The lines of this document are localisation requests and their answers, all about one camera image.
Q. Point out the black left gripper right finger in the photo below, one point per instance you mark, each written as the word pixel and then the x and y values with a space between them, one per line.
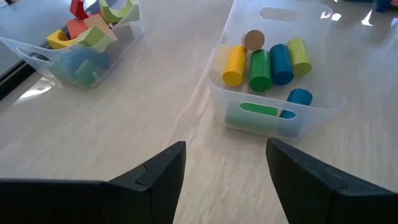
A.
pixel 326 199

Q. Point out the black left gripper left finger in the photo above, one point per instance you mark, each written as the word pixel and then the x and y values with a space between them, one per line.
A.
pixel 93 202

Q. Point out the blue wooden cylinder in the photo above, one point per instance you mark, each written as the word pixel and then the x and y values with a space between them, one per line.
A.
pixel 299 96
pixel 281 63

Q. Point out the blue wooden block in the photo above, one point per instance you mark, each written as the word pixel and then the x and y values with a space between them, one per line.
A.
pixel 82 60

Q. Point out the lime green wooden cylinder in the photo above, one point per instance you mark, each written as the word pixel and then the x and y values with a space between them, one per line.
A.
pixel 299 56

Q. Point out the yellow wooden cylinder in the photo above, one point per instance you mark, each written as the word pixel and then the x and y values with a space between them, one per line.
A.
pixel 235 65

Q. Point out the light green wooden block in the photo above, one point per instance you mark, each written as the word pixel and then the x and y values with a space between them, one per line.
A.
pixel 91 36

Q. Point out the yellow wooden arch block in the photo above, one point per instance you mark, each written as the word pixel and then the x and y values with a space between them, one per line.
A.
pixel 56 40

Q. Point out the natural wooden cylinder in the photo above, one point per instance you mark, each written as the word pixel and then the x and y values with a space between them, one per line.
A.
pixel 253 40

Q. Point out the natural wooden block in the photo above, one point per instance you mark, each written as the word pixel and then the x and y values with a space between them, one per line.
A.
pixel 99 22

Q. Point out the lime green wooden arch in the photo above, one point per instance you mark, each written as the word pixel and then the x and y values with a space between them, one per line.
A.
pixel 119 11

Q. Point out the red wooden arch block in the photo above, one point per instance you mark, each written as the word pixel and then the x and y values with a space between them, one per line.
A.
pixel 77 8

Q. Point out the clear plastic bin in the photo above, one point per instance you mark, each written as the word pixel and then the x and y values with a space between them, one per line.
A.
pixel 317 31
pixel 40 67

